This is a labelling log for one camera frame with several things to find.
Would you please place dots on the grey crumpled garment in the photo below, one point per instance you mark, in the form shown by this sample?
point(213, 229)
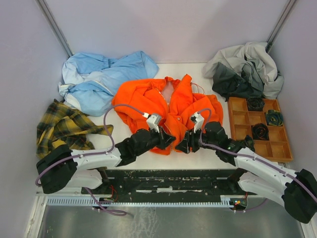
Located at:
point(250, 62)

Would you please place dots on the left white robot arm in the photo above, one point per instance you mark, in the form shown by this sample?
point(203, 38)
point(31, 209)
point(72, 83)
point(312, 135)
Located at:
point(61, 168)

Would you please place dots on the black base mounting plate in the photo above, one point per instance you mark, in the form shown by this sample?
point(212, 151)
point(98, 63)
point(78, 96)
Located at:
point(170, 186)

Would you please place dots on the wooden compartment tray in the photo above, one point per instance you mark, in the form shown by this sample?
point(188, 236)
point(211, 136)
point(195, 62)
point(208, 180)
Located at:
point(277, 148)

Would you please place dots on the dark rolled sock front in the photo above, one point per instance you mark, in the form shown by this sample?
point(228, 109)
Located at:
point(249, 142)

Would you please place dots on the left aluminium corner rail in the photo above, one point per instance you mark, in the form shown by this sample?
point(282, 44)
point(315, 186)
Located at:
point(47, 13)

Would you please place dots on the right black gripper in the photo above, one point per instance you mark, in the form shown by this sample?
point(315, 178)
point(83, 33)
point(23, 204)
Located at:
point(184, 145)

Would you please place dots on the light blue garment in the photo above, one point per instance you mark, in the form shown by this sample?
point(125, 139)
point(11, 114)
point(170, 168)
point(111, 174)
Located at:
point(90, 81)

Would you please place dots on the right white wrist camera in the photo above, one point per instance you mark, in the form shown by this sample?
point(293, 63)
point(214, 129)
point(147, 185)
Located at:
point(198, 121)

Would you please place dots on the right aluminium corner rail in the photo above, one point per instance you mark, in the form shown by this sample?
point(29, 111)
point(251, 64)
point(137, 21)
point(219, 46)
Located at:
point(282, 19)

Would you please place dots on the orange jacket pink lining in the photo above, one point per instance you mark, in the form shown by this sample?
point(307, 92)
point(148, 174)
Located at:
point(172, 99)

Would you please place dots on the aluminium corner rail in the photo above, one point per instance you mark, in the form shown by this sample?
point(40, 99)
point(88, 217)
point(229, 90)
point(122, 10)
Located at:
point(47, 13)
point(282, 19)

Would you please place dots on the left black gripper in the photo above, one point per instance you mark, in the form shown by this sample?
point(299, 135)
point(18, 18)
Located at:
point(165, 140)

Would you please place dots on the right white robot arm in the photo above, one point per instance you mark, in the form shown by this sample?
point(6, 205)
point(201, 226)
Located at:
point(293, 190)

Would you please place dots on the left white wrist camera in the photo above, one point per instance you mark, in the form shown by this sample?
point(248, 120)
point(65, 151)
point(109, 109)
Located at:
point(153, 121)

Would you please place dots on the black rolled sock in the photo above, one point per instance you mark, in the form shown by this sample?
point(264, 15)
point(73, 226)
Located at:
point(255, 104)
point(260, 132)

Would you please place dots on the black rolled sock centre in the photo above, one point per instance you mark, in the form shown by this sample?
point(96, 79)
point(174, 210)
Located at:
point(260, 132)

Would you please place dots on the yellow black plaid shirt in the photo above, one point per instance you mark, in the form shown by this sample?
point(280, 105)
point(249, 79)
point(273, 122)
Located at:
point(62, 125)

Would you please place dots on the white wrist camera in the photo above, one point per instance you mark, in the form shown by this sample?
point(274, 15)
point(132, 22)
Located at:
point(153, 121)
point(198, 121)

